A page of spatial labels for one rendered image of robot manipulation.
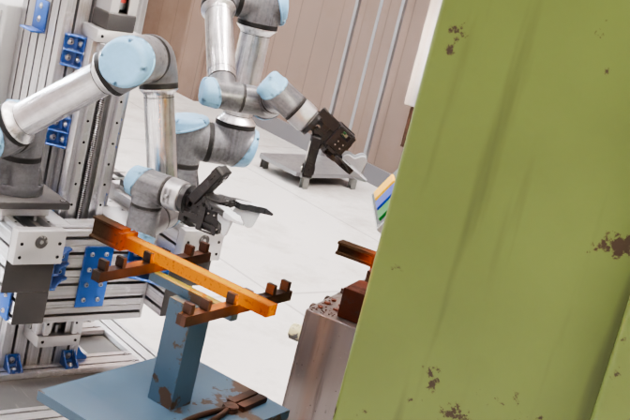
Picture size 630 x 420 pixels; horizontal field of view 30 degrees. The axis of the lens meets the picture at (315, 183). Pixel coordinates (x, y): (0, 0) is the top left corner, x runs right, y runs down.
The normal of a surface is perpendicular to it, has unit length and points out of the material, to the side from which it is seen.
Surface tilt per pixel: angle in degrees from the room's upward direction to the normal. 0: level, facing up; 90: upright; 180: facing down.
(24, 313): 90
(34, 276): 90
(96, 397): 0
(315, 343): 90
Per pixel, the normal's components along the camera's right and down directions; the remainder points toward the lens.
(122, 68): -0.17, 0.11
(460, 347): -0.41, 0.12
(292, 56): -0.76, -0.03
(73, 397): 0.23, -0.94
